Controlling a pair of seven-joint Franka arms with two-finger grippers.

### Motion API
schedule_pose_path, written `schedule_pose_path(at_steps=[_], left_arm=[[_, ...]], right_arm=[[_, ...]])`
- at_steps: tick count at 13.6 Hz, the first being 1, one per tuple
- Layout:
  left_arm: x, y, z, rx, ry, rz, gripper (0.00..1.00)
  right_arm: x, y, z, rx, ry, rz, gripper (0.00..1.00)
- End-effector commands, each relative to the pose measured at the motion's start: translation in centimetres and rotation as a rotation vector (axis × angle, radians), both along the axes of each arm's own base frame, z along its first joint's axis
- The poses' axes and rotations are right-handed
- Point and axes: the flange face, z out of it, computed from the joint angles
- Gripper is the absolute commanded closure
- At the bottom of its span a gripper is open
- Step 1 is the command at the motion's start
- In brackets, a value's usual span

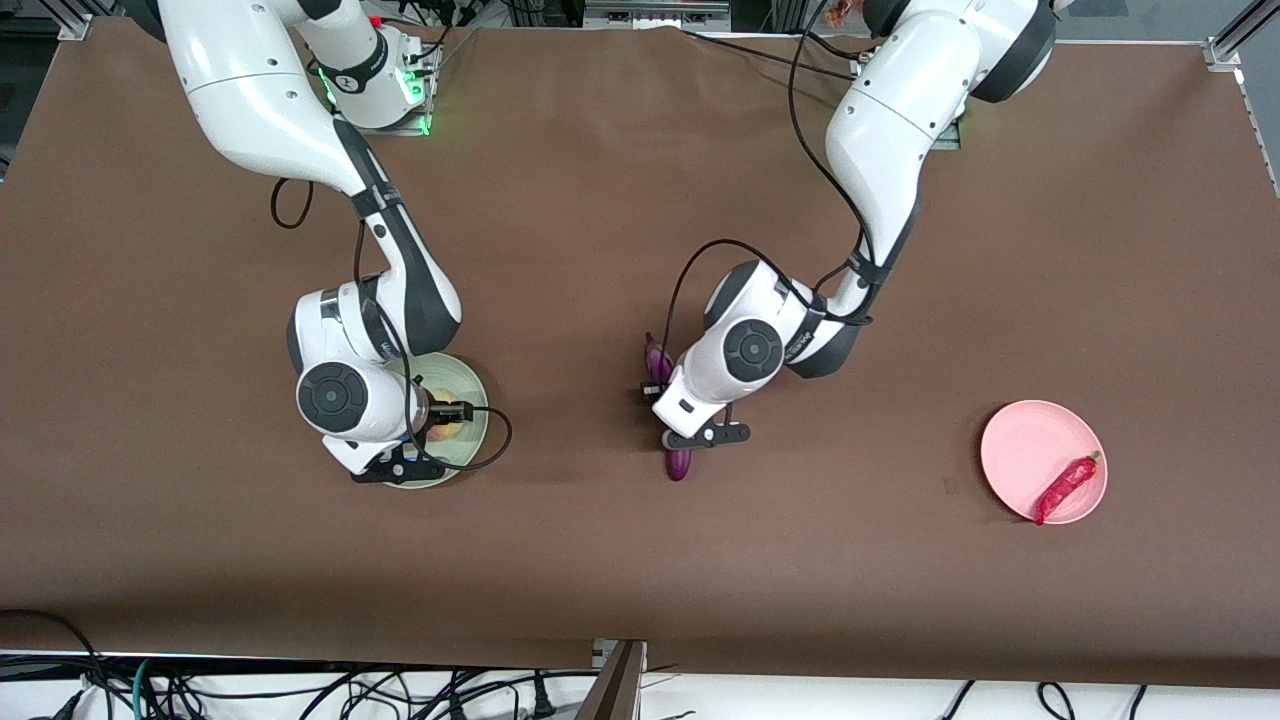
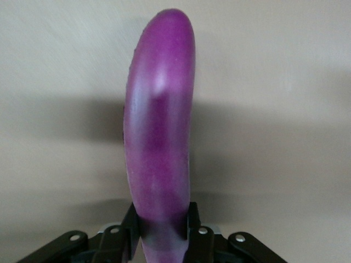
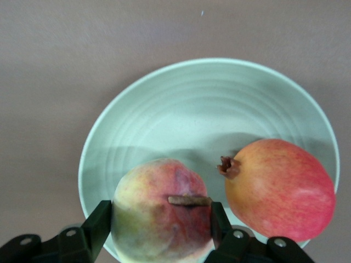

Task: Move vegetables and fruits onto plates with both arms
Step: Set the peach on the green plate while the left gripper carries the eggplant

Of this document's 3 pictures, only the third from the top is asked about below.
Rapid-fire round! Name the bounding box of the brown table cloth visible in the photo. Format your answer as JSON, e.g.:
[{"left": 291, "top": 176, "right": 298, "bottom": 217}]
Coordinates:
[{"left": 0, "top": 0, "right": 351, "bottom": 263}]

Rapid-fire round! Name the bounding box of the yellow-red peach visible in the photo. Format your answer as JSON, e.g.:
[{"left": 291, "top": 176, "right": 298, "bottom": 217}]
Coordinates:
[{"left": 112, "top": 158, "right": 214, "bottom": 263}]

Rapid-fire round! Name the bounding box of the red pomegranate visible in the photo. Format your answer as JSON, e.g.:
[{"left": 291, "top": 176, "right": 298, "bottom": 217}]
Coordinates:
[{"left": 217, "top": 139, "right": 337, "bottom": 243}]

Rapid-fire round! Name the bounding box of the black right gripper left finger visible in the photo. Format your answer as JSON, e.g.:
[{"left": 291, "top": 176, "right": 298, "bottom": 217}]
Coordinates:
[{"left": 32, "top": 199, "right": 112, "bottom": 263}]

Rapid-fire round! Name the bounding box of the pale green round plate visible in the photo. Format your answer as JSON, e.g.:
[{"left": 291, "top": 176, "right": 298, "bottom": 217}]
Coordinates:
[{"left": 78, "top": 57, "right": 341, "bottom": 261}]

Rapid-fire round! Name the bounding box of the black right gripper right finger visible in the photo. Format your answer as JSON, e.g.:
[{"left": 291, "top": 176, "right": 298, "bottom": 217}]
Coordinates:
[{"left": 211, "top": 202, "right": 313, "bottom": 263}]

